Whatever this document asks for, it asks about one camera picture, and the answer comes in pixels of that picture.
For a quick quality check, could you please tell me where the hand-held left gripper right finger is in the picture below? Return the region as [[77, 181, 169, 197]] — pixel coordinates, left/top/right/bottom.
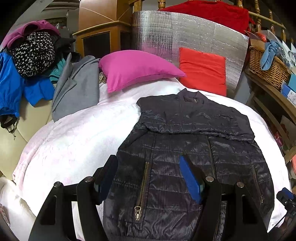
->
[[179, 155, 270, 241]]

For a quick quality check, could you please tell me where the black white floral garment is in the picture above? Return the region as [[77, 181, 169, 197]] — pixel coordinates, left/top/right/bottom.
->
[[13, 32, 56, 78]]

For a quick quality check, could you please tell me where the teal garment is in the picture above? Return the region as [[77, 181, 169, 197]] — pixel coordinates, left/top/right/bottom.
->
[[48, 58, 67, 84]]

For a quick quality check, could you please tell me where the blue white printed box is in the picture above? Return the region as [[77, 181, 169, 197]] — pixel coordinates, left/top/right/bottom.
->
[[280, 83, 296, 106]]

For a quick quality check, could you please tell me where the blue jacket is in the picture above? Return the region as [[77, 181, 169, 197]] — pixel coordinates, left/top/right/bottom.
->
[[0, 50, 56, 139]]

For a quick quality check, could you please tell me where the clear plastic bag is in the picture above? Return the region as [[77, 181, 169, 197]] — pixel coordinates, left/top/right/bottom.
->
[[254, 29, 296, 63]]

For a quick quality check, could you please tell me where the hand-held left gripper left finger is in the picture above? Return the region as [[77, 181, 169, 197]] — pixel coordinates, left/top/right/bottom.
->
[[28, 155, 119, 241]]

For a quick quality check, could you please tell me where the pink pillow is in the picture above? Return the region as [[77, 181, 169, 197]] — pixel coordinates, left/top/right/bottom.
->
[[99, 50, 186, 93]]

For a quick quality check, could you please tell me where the brown wooden cabinet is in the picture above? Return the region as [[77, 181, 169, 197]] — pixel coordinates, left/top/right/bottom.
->
[[79, 0, 134, 30]]

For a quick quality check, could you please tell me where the silver foil insulation mat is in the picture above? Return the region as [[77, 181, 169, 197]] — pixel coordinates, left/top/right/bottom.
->
[[132, 10, 250, 100]]

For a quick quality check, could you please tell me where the pink bag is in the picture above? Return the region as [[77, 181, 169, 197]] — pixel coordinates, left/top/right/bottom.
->
[[286, 154, 296, 176]]

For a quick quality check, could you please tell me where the white fleece blanket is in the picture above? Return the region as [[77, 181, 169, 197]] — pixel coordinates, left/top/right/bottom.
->
[[0, 76, 292, 241]]

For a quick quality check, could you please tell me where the light blue cloth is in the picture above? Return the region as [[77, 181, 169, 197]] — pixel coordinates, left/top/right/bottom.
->
[[260, 40, 284, 71]]

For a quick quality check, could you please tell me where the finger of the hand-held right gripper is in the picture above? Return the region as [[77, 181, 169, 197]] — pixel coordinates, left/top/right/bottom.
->
[[276, 188, 296, 210]]

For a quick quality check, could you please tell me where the wooden shelf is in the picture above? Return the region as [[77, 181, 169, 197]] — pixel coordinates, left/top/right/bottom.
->
[[244, 68, 296, 163]]

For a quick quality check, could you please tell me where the maroon garment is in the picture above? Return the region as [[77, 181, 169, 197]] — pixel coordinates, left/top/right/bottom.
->
[[1, 20, 61, 49]]

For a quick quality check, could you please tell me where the red cloth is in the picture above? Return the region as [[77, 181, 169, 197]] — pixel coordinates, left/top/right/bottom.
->
[[159, 1, 255, 35]]

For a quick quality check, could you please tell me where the grey coat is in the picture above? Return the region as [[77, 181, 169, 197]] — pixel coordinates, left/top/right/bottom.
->
[[51, 53, 101, 122]]

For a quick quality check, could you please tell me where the black puffer jacket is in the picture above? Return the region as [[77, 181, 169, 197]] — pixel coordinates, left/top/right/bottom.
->
[[103, 88, 274, 241]]

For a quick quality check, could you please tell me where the wicker basket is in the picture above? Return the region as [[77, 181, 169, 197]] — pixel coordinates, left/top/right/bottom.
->
[[248, 46, 292, 91]]

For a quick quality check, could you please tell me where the red pillow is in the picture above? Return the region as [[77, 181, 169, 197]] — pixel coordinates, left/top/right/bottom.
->
[[179, 47, 227, 96]]

